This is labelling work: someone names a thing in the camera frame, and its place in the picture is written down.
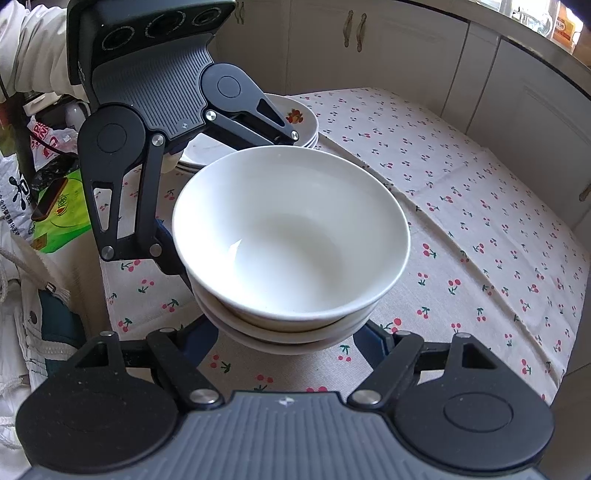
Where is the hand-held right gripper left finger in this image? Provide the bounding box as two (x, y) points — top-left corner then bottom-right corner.
(51, 318), (223, 411)

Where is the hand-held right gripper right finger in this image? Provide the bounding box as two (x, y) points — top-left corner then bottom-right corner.
(346, 322), (514, 412)

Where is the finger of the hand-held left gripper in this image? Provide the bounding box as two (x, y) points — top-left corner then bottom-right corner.
(90, 133), (192, 280)
(202, 91), (301, 151)

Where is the white floral bowl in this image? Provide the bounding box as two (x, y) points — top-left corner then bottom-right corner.
(198, 300), (370, 356)
(193, 279), (376, 334)
(172, 147), (411, 324)

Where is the oval white plate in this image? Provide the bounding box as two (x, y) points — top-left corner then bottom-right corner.
(182, 127), (320, 167)
(185, 92), (320, 160)

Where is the large round white plate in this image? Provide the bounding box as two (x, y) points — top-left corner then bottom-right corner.
(177, 131), (318, 175)

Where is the person's left forearm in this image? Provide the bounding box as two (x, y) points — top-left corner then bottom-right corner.
(0, 0), (90, 104)

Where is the white jug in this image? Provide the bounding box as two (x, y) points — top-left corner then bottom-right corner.
(62, 99), (90, 132)

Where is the green plastic bag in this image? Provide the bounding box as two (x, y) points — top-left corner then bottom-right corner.
(32, 168), (93, 254)

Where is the white bag with red print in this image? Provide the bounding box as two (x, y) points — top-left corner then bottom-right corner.
(25, 115), (79, 162)

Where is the black plastic bag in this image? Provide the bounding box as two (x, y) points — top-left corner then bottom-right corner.
(34, 154), (81, 185)

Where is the teal cloth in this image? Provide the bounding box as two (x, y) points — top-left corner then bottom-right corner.
(39, 288), (86, 365)

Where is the cherry print tablecloth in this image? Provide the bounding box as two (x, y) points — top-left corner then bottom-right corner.
(92, 87), (591, 407)

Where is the person's white jacket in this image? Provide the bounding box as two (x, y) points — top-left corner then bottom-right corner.
(0, 231), (100, 462)

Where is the white bag with black print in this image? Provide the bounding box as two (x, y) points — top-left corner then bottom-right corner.
(0, 154), (44, 241)

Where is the grey kitchen countertop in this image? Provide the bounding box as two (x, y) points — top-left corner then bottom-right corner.
(416, 0), (591, 100)

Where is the clear glass pitcher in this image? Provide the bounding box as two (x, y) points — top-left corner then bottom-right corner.
(517, 7), (555, 35)

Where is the yellow orange box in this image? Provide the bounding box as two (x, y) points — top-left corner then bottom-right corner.
(554, 4), (583, 47)

